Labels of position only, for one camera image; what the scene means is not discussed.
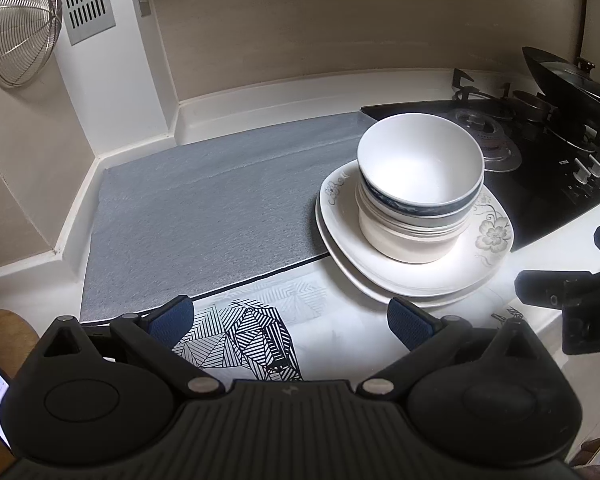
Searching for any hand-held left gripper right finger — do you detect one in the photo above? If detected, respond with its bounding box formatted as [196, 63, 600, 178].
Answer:
[356, 295, 542, 399]

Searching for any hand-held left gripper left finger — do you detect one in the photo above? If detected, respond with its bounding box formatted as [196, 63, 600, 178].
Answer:
[42, 294, 227, 399]

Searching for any white plate small flower print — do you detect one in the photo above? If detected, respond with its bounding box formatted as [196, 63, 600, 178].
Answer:
[313, 205, 502, 309]

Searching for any white plate large flower print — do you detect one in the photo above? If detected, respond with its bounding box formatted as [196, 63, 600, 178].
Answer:
[318, 159, 515, 297]

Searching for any cream bowl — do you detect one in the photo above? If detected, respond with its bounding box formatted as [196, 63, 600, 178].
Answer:
[358, 197, 474, 265]

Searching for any white bowl blue patterned band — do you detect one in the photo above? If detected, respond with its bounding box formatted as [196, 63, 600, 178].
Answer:
[356, 113, 485, 220]

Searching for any black gas stove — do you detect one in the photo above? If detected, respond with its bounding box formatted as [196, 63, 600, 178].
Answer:
[360, 67, 600, 254]

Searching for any white cloth black geometric print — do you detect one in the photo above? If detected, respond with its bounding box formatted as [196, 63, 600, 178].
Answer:
[80, 254, 567, 382]

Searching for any grey mat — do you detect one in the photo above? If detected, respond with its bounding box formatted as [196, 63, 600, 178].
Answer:
[79, 112, 382, 324]

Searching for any metal stove burner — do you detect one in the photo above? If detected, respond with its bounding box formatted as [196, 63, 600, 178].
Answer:
[447, 107, 524, 174]

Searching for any glass wok lid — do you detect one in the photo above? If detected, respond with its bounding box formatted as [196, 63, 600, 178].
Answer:
[536, 57, 600, 117]

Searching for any wooden cutting board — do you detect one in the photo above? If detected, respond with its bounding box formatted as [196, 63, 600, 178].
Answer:
[0, 309, 40, 480]

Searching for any black wok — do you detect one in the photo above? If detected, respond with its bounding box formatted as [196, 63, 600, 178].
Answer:
[522, 46, 600, 129]

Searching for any black pan support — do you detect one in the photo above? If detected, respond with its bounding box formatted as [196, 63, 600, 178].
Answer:
[450, 68, 512, 107]

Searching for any metal vent grille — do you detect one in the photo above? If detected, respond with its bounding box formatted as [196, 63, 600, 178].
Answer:
[52, 0, 117, 46]

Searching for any metal wire strainer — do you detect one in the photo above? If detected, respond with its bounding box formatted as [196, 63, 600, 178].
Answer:
[0, 0, 64, 89]

